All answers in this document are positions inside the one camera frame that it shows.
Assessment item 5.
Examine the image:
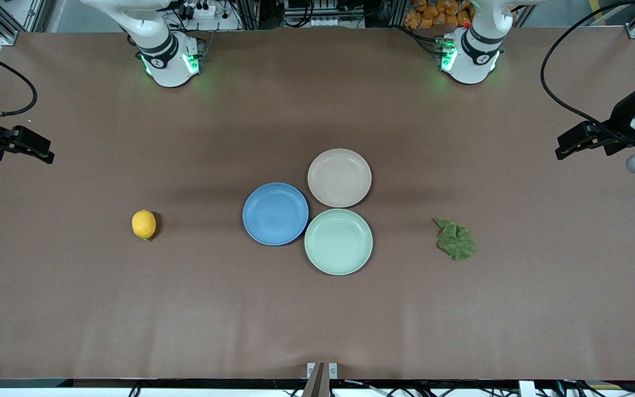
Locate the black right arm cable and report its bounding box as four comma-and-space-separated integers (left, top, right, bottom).
0, 43, 38, 117

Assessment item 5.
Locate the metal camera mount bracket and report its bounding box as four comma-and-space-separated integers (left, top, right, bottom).
302, 362, 338, 397

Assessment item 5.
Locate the blue plate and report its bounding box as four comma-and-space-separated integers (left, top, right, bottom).
243, 183, 310, 246

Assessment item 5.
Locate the mint green plate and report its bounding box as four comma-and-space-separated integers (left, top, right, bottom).
304, 208, 374, 276

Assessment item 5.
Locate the yellow lemon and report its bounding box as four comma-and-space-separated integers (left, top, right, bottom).
132, 210, 157, 241

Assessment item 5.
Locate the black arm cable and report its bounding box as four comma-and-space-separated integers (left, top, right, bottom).
0, 43, 38, 117
540, 0, 635, 145

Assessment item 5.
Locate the white power strip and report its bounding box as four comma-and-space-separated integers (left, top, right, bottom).
182, 1, 218, 20

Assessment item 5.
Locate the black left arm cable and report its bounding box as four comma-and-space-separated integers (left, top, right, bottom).
540, 0, 635, 145

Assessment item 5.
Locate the bag of oranges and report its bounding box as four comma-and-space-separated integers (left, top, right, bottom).
403, 0, 473, 30

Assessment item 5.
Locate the beige plate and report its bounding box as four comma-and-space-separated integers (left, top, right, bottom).
307, 148, 373, 209

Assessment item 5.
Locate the green lettuce leaf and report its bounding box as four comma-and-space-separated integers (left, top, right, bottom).
433, 218, 477, 262

